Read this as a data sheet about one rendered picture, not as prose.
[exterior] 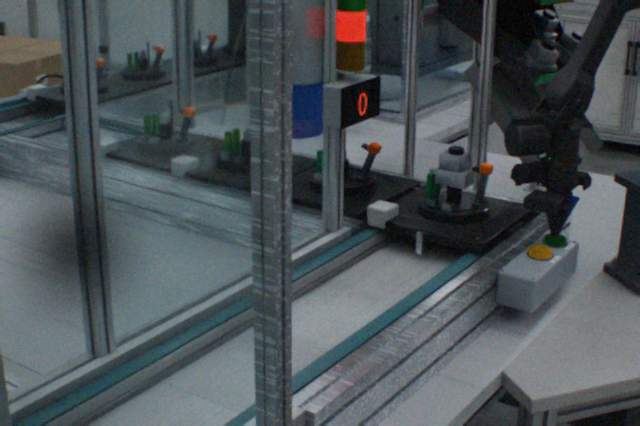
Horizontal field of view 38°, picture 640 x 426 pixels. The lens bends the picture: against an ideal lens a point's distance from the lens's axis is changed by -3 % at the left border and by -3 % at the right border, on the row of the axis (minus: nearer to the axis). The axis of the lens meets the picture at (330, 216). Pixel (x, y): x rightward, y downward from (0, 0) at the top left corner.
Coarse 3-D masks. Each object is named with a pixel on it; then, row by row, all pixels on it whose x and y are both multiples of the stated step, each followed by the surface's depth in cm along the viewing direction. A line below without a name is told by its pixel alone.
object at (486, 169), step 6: (486, 162) 174; (474, 168) 174; (480, 168) 173; (486, 168) 172; (492, 168) 173; (486, 174) 173; (480, 180) 174; (486, 180) 174; (480, 186) 174; (486, 186) 175; (480, 192) 175; (480, 198) 175
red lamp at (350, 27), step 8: (344, 16) 156; (352, 16) 156; (360, 16) 156; (344, 24) 156; (352, 24) 156; (360, 24) 157; (344, 32) 157; (352, 32) 157; (360, 32) 157; (344, 40) 157; (352, 40) 157; (360, 40) 158
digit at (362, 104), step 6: (366, 84) 162; (360, 90) 160; (366, 90) 162; (360, 96) 161; (366, 96) 163; (360, 102) 161; (366, 102) 163; (354, 108) 160; (360, 108) 162; (366, 108) 163; (354, 114) 161; (360, 114) 162; (366, 114) 164; (354, 120) 161
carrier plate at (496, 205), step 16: (416, 192) 190; (400, 208) 181; (496, 208) 182; (512, 208) 182; (400, 224) 173; (416, 224) 173; (432, 224) 173; (448, 224) 173; (464, 224) 174; (480, 224) 174; (496, 224) 174; (512, 224) 175; (432, 240) 170; (448, 240) 168; (464, 240) 167; (480, 240) 166; (496, 240) 170
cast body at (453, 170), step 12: (444, 156) 175; (456, 156) 174; (468, 156) 176; (432, 168) 180; (444, 168) 176; (456, 168) 175; (468, 168) 177; (444, 180) 177; (456, 180) 175; (468, 180) 176
